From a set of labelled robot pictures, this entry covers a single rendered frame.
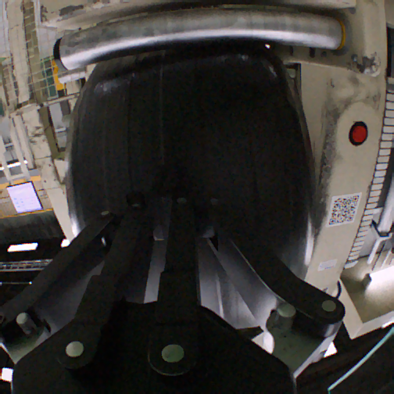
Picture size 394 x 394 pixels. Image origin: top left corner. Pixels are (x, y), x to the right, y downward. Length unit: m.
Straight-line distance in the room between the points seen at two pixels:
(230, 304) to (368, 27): 0.35
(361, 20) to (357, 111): 0.19
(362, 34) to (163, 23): 0.22
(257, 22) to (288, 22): 0.04
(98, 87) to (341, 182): 0.42
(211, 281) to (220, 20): 0.27
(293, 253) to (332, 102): 0.26
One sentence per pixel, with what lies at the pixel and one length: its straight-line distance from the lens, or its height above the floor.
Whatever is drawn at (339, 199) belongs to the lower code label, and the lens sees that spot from 0.51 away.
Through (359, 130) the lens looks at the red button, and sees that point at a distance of 0.47.
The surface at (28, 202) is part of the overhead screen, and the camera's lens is 4.72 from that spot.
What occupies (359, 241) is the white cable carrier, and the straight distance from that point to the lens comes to 0.66.
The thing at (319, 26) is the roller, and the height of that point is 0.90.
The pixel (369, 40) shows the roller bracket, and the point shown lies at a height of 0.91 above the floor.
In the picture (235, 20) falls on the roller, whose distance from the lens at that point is 0.29.
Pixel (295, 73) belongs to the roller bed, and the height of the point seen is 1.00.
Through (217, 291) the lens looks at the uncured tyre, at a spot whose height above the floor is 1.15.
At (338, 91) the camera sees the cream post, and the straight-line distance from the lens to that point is 0.43.
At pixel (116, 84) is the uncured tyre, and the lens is 0.29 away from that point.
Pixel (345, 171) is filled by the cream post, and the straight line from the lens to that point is 0.49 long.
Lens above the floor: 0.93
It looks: 31 degrees up
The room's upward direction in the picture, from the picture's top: 174 degrees clockwise
